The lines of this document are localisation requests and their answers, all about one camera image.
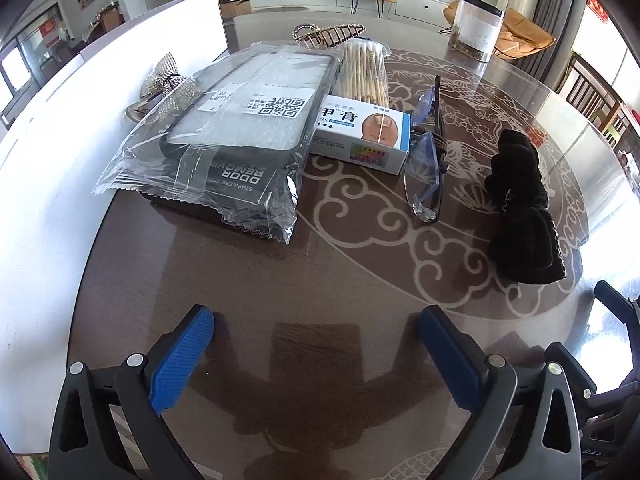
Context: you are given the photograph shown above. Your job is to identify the orange lounge chair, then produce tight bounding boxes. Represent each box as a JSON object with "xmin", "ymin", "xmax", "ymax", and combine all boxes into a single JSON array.
[{"xmin": 442, "ymin": 0, "xmax": 557, "ymax": 61}]

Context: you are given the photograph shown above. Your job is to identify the gold pearl hair clip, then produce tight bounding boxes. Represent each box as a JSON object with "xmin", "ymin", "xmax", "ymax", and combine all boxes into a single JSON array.
[{"xmin": 291, "ymin": 23, "xmax": 367, "ymax": 51}]

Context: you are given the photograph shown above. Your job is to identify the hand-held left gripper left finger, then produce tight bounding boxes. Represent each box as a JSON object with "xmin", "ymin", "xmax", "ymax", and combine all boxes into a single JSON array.
[{"xmin": 47, "ymin": 304, "xmax": 216, "ymax": 480}]

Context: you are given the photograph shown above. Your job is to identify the patterned brown glass desktop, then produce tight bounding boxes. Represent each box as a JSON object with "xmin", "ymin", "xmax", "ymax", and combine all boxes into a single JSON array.
[{"xmin": 65, "ymin": 10, "xmax": 640, "ymax": 480}]

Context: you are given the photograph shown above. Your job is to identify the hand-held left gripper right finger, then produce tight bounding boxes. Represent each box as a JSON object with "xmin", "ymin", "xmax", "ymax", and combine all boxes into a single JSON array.
[{"xmin": 417, "ymin": 304, "xmax": 598, "ymax": 480}]

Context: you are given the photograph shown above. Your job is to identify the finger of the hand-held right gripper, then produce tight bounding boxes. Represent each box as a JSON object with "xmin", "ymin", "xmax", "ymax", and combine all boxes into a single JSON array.
[{"xmin": 594, "ymin": 280, "xmax": 640, "ymax": 362}]

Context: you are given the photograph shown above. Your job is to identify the white blue ointment box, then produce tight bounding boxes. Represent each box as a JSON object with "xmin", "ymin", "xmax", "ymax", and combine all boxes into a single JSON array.
[{"xmin": 309, "ymin": 94, "xmax": 412, "ymax": 176}]

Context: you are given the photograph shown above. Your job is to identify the cardboard box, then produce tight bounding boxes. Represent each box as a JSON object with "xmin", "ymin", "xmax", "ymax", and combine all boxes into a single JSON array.
[{"xmin": 220, "ymin": 0, "xmax": 253, "ymax": 20}]

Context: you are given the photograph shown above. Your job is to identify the red window decoration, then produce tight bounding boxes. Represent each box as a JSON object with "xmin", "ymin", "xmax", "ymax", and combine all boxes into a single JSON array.
[{"xmin": 585, "ymin": 0, "xmax": 613, "ymax": 23}]

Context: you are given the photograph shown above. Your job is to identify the black product box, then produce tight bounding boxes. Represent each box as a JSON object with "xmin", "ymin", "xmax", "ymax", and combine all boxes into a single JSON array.
[{"xmin": 92, "ymin": 42, "xmax": 343, "ymax": 246}]

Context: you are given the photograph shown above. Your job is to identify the white partition board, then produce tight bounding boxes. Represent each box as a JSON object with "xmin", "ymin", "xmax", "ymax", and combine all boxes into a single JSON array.
[{"xmin": 0, "ymin": 0, "xmax": 231, "ymax": 456}]

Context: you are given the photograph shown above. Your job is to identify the wooden chair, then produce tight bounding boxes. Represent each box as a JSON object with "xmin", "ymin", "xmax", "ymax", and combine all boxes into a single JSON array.
[
  {"xmin": 587, "ymin": 102, "xmax": 635, "ymax": 147},
  {"xmin": 557, "ymin": 52, "xmax": 617, "ymax": 113}
]

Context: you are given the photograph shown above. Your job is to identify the silver rhinestone bow hair clip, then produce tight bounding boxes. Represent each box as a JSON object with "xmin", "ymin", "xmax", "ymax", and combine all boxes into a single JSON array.
[{"xmin": 125, "ymin": 52, "xmax": 201, "ymax": 123}]

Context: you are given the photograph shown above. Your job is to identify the black knitted cloth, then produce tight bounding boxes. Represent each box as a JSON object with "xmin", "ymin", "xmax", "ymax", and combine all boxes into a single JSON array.
[{"xmin": 487, "ymin": 130, "xmax": 567, "ymax": 286}]

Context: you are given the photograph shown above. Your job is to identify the cotton swab pack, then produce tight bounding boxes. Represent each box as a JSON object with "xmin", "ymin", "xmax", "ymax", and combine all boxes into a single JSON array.
[{"xmin": 327, "ymin": 36, "xmax": 393, "ymax": 111}]

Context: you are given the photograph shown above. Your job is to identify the grey curtain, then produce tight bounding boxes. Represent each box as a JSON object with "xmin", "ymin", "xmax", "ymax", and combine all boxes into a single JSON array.
[{"xmin": 520, "ymin": 0, "xmax": 593, "ymax": 91}]

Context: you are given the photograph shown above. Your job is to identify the clear jar with black lid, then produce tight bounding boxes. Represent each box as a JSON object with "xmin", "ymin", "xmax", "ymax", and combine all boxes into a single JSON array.
[{"xmin": 447, "ymin": 0, "xmax": 505, "ymax": 63}]

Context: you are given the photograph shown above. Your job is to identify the brown cord loop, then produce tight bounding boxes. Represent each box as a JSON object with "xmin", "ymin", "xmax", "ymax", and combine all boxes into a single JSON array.
[{"xmin": 411, "ymin": 127, "xmax": 449, "ymax": 158}]

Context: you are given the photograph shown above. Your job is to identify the rimless glasses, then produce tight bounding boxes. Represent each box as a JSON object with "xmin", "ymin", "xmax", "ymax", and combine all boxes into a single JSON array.
[{"xmin": 402, "ymin": 75, "xmax": 448, "ymax": 224}]

